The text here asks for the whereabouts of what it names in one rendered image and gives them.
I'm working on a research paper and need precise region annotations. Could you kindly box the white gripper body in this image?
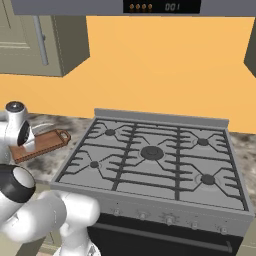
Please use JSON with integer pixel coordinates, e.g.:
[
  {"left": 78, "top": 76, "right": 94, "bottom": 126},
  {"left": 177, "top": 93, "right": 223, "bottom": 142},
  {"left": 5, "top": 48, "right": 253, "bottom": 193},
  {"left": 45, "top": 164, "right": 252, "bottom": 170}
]
[{"left": 21, "top": 139, "right": 37, "bottom": 154}]

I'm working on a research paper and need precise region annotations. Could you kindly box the brown wooden cutting board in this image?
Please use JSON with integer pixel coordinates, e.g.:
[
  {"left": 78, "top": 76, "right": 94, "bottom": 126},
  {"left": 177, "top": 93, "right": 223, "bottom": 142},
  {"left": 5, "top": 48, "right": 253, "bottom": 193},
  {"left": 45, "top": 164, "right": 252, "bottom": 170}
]
[{"left": 9, "top": 129, "right": 72, "bottom": 164}]

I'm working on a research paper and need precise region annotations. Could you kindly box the olive base cupboard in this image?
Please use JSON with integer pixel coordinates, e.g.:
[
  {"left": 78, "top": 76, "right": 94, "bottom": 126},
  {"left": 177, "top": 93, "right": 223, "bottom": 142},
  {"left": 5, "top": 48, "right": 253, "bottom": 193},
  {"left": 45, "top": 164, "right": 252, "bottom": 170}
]
[
  {"left": 237, "top": 233, "right": 256, "bottom": 256},
  {"left": 33, "top": 229, "right": 65, "bottom": 255}
]

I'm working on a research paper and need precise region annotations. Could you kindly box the grey gas hob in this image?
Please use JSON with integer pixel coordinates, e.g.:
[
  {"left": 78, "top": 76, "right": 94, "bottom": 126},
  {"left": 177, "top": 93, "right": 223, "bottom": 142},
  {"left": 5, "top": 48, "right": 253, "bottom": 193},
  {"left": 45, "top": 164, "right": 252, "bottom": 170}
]
[{"left": 49, "top": 108, "right": 256, "bottom": 238}]

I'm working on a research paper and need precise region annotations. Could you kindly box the black oven door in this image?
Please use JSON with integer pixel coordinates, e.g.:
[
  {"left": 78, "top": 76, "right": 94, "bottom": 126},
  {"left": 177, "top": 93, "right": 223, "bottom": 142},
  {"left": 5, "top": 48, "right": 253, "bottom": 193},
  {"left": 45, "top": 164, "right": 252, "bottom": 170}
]
[{"left": 86, "top": 213, "right": 245, "bottom": 256}]

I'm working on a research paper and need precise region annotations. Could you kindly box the grey extractor hood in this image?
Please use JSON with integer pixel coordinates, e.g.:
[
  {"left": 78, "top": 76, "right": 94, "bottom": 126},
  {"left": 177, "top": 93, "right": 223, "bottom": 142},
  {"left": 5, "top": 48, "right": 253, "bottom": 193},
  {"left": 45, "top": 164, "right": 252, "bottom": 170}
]
[{"left": 9, "top": 0, "right": 256, "bottom": 17}]

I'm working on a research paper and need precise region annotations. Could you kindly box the olive wall cupboard door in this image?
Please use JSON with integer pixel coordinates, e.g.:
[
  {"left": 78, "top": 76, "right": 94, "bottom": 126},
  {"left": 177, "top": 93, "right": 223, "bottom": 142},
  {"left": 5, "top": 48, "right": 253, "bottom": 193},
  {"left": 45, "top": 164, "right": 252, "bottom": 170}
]
[{"left": 0, "top": 0, "right": 91, "bottom": 78}]

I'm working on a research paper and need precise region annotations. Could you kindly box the grey cupboard door handle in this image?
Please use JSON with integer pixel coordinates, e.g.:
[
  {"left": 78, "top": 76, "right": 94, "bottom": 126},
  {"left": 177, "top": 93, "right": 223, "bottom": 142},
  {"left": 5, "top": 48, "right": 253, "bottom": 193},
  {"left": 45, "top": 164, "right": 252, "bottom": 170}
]
[{"left": 32, "top": 15, "right": 50, "bottom": 66}]

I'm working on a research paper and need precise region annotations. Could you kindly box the grey oven door handle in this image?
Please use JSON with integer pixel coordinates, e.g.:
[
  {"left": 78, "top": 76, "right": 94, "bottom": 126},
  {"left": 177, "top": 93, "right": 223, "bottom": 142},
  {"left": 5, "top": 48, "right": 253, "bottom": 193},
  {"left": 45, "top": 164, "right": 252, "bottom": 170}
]
[{"left": 91, "top": 222, "right": 234, "bottom": 254}]

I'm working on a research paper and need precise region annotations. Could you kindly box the olive wall cupboard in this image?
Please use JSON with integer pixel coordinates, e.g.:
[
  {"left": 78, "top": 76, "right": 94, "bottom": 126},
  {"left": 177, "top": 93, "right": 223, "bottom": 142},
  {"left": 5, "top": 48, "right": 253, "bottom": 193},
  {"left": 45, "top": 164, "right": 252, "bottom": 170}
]
[{"left": 243, "top": 35, "right": 256, "bottom": 79}]

